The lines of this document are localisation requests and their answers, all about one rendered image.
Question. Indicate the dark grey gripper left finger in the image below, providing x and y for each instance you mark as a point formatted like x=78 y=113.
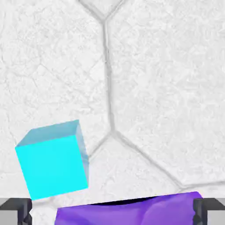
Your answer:
x=16 y=205

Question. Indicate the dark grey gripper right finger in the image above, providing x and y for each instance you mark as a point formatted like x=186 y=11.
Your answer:
x=209 y=205

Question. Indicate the small cyan cube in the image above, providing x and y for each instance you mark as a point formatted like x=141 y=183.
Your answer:
x=52 y=165

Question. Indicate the small purple cube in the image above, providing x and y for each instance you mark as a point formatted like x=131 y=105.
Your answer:
x=126 y=213

